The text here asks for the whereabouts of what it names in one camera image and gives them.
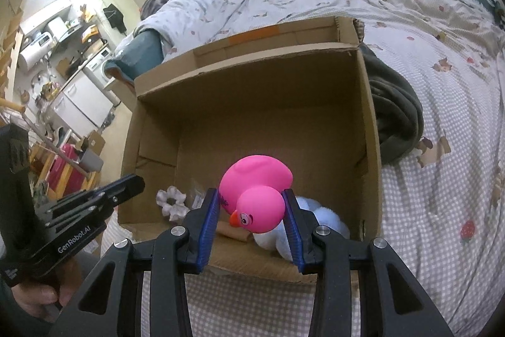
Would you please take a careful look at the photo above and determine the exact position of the black white checkered cloth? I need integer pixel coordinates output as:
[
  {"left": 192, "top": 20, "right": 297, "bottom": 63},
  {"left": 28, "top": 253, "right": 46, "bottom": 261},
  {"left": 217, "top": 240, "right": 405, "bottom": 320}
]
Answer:
[{"left": 479, "top": 0, "right": 505, "bottom": 22}]

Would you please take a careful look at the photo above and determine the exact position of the small cardboard box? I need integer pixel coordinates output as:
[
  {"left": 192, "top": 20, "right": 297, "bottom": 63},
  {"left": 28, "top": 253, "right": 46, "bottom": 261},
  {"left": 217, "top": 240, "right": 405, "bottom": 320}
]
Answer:
[{"left": 75, "top": 129, "right": 105, "bottom": 172}]

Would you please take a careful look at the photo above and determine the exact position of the white kitchen appliance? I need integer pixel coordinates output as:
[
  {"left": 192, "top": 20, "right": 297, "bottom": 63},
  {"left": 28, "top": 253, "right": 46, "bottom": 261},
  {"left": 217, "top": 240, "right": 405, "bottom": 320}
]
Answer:
[{"left": 47, "top": 16, "right": 68, "bottom": 39}]

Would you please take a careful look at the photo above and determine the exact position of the white fabric scrunchie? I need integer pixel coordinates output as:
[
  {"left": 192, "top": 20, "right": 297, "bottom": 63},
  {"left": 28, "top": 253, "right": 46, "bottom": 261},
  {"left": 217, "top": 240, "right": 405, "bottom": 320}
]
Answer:
[{"left": 156, "top": 186, "right": 190, "bottom": 221}]

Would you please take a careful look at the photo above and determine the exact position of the white washing machine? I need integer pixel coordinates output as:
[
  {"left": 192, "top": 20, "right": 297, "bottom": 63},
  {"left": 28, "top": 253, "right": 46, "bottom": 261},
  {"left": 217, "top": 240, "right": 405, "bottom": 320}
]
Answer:
[{"left": 83, "top": 47, "right": 114, "bottom": 82}]

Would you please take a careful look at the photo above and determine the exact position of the grey furry cushion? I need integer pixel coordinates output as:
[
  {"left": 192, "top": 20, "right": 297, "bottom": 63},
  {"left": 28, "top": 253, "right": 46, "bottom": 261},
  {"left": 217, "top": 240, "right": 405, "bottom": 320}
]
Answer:
[{"left": 140, "top": 0, "right": 176, "bottom": 22}]

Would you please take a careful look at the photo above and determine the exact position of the person's left hand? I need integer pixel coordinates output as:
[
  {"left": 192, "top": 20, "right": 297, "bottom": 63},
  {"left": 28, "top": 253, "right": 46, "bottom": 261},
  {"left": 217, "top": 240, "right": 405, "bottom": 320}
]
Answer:
[{"left": 10, "top": 262, "right": 80, "bottom": 322}]

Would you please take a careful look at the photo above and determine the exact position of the black hanging bag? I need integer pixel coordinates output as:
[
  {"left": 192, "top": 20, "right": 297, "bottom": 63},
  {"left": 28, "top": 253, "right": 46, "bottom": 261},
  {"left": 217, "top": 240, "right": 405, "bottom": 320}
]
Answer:
[{"left": 103, "top": 3, "right": 126, "bottom": 33}]

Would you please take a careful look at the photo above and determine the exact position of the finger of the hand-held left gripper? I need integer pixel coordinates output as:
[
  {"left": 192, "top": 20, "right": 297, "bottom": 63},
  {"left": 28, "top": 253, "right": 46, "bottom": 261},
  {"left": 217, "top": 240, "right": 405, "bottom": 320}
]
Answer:
[
  {"left": 47, "top": 197, "right": 121, "bottom": 233},
  {"left": 43, "top": 174, "right": 146, "bottom": 212}
]

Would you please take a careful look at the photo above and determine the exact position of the pink rubber duck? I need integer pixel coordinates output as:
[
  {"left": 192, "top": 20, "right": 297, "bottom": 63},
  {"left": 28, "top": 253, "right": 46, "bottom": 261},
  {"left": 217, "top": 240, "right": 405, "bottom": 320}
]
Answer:
[{"left": 219, "top": 154, "right": 293, "bottom": 234}]

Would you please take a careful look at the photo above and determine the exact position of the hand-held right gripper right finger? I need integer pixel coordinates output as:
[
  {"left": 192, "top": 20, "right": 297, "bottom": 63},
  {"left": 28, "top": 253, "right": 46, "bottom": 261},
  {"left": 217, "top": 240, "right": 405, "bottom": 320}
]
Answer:
[{"left": 281, "top": 188, "right": 454, "bottom": 337}]

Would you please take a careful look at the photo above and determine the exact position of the dark grey blanket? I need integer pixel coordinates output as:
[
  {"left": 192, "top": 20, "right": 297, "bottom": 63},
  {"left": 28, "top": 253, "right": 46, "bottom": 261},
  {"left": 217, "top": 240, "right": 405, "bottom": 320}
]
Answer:
[{"left": 357, "top": 19, "right": 425, "bottom": 164}]

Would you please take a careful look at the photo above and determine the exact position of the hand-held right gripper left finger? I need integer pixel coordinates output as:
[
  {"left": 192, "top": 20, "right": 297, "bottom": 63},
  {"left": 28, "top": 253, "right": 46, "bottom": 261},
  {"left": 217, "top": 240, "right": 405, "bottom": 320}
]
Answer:
[{"left": 51, "top": 187, "right": 219, "bottom": 337}]

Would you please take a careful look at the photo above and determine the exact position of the pink suitcase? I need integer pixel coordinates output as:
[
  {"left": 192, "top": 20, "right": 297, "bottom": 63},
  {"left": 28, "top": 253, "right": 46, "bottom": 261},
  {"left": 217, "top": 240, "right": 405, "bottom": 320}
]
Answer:
[{"left": 47, "top": 143, "right": 85, "bottom": 199}]

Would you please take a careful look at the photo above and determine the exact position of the white kitchen cabinet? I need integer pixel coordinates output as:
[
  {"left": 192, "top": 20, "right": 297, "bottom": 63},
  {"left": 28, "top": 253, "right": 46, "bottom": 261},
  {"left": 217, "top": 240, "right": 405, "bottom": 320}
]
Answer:
[{"left": 51, "top": 70, "right": 113, "bottom": 132}]

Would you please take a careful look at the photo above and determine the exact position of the teal pillow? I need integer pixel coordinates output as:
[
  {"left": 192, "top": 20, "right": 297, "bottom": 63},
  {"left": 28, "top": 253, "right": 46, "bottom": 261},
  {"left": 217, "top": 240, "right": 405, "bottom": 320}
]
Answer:
[{"left": 104, "top": 28, "right": 164, "bottom": 81}]

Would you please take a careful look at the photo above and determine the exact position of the light blue fluffy scrunchie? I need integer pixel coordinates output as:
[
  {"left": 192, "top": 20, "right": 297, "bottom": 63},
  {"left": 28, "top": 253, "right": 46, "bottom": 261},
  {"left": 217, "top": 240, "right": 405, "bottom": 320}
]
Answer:
[{"left": 252, "top": 196, "right": 351, "bottom": 262}]

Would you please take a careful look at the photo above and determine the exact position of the brown cardboard box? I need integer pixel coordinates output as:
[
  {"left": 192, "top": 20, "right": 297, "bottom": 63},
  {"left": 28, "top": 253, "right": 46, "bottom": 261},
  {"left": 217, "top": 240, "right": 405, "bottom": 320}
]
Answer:
[{"left": 118, "top": 15, "right": 383, "bottom": 284}]

